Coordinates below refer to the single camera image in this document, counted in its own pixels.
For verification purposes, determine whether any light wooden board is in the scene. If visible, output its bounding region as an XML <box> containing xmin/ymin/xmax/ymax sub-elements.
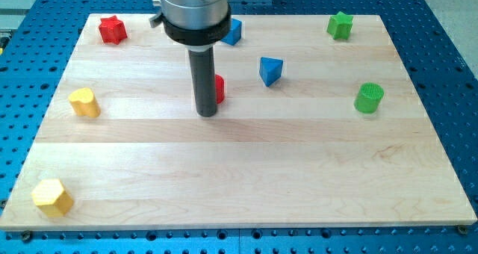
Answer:
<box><xmin>1</xmin><ymin>13</ymin><xmax>477</xmax><ymax>231</ymax></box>

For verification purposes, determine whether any blue triangle block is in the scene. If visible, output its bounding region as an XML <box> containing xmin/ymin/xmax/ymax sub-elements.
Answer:
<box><xmin>259</xmin><ymin>57</ymin><xmax>284</xmax><ymax>87</ymax></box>

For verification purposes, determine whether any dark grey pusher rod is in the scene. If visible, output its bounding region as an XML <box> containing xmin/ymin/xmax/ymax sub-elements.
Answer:
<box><xmin>188</xmin><ymin>46</ymin><xmax>217</xmax><ymax>117</ymax></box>

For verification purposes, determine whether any red cylinder block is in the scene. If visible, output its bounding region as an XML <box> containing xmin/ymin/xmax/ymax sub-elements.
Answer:
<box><xmin>215</xmin><ymin>74</ymin><xmax>225</xmax><ymax>104</ymax></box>

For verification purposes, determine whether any blue cube block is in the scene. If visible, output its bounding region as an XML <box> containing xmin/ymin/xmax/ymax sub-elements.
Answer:
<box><xmin>221</xmin><ymin>19</ymin><xmax>242</xmax><ymax>46</ymax></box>

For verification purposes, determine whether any yellow heart block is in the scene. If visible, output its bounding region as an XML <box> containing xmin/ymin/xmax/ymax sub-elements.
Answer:
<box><xmin>68</xmin><ymin>87</ymin><xmax>101</xmax><ymax>118</ymax></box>

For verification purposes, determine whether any red star block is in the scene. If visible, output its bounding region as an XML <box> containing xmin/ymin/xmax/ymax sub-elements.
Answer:
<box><xmin>99</xmin><ymin>15</ymin><xmax>128</xmax><ymax>45</ymax></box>

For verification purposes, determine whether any yellow hexagon block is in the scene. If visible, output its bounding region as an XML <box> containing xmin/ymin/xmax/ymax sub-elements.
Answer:
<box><xmin>31</xmin><ymin>179</ymin><xmax>74</xmax><ymax>217</ymax></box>

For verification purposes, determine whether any green star block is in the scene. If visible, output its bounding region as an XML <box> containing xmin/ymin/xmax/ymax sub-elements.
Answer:
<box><xmin>326</xmin><ymin>11</ymin><xmax>353</xmax><ymax>40</ymax></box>

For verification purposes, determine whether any green cylinder block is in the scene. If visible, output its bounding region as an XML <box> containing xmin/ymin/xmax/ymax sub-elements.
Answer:
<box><xmin>354</xmin><ymin>82</ymin><xmax>385</xmax><ymax>114</ymax></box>

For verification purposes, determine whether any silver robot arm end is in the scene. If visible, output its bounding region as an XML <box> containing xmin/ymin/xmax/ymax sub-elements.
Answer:
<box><xmin>149</xmin><ymin>0</ymin><xmax>231</xmax><ymax>52</ymax></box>

